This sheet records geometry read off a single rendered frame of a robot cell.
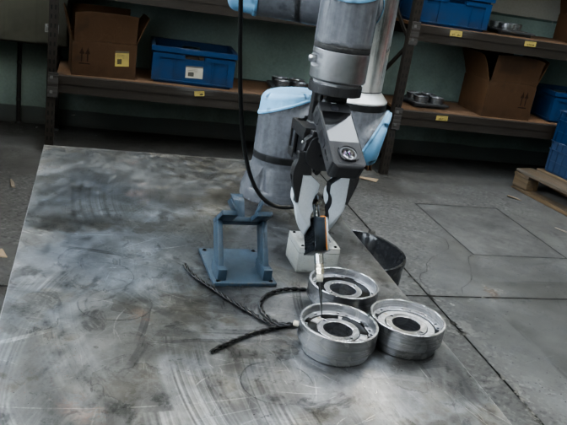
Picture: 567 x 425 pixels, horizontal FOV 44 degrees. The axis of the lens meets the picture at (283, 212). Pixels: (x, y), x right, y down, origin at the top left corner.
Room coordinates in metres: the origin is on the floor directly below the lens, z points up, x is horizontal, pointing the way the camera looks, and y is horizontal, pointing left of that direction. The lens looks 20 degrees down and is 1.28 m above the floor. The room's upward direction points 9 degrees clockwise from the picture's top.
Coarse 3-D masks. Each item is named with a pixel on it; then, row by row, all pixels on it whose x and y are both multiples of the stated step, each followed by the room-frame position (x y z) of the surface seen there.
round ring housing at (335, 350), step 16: (336, 304) 0.88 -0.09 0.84; (304, 320) 0.84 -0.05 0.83; (320, 320) 0.85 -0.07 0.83; (336, 320) 0.85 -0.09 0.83; (368, 320) 0.86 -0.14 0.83; (304, 336) 0.80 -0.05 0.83; (320, 336) 0.79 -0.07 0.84; (336, 336) 0.81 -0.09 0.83; (352, 336) 0.82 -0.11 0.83; (368, 336) 0.83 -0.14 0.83; (320, 352) 0.78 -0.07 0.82; (336, 352) 0.78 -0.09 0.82; (352, 352) 0.78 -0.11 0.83; (368, 352) 0.80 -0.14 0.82
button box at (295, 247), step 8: (296, 232) 1.12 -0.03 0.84; (288, 240) 1.12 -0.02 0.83; (296, 240) 1.08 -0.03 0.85; (304, 240) 1.08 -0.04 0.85; (288, 248) 1.11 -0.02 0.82; (296, 248) 1.07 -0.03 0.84; (304, 248) 1.05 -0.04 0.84; (336, 248) 1.07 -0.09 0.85; (288, 256) 1.10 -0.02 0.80; (296, 256) 1.06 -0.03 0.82; (304, 256) 1.06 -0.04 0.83; (312, 256) 1.06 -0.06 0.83; (328, 256) 1.07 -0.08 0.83; (336, 256) 1.07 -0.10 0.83; (296, 264) 1.05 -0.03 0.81; (304, 264) 1.06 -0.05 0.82; (312, 264) 1.06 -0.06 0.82; (328, 264) 1.07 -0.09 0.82; (336, 264) 1.07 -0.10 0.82
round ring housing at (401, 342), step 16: (384, 304) 0.92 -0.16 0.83; (400, 304) 0.93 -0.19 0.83; (416, 304) 0.92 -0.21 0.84; (400, 320) 0.90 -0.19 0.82; (416, 320) 0.89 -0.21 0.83; (432, 320) 0.90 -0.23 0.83; (384, 336) 0.84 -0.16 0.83; (400, 336) 0.83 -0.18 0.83; (416, 336) 0.83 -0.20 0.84; (432, 336) 0.83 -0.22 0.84; (400, 352) 0.83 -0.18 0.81; (416, 352) 0.83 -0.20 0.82; (432, 352) 0.85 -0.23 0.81
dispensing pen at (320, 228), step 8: (320, 200) 0.94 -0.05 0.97; (312, 224) 0.91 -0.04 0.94; (320, 224) 0.90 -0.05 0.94; (312, 232) 0.90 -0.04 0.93; (320, 232) 0.90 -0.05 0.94; (312, 240) 0.90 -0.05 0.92; (320, 240) 0.89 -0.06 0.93; (312, 248) 0.89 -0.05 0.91; (320, 248) 0.89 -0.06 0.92; (320, 256) 0.89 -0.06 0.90; (320, 264) 0.89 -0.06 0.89; (320, 272) 0.88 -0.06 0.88; (320, 280) 0.88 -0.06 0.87; (320, 288) 0.87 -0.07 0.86; (320, 296) 0.87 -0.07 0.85; (320, 304) 0.87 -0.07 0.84
